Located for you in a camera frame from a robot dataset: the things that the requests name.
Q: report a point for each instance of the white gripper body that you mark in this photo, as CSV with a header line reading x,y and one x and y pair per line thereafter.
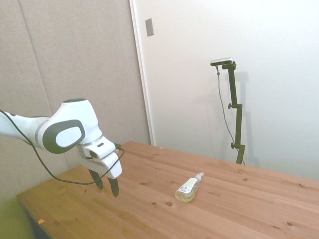
x,y
112,166

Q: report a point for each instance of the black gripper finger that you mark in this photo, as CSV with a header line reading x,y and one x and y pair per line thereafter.
x,y
114,187
98,179

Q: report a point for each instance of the clear sanitizer pump bottle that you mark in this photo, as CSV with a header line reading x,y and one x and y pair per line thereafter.
x,y
185,191

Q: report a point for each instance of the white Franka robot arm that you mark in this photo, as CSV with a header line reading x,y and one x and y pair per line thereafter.
x,y
69,112

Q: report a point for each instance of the small orange scrap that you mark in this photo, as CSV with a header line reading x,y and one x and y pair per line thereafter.
x,y
41,221

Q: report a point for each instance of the white door frame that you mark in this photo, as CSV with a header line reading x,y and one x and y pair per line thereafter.
x,y
142,74

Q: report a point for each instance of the black jointed camera stand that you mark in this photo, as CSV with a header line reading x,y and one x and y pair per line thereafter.
x,y
234,94

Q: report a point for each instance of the grey wall switch plate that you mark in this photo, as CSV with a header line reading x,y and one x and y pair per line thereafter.
x,y
149,27

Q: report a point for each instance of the grey exterior camera bar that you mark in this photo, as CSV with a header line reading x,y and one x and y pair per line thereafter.
x,y
221,61

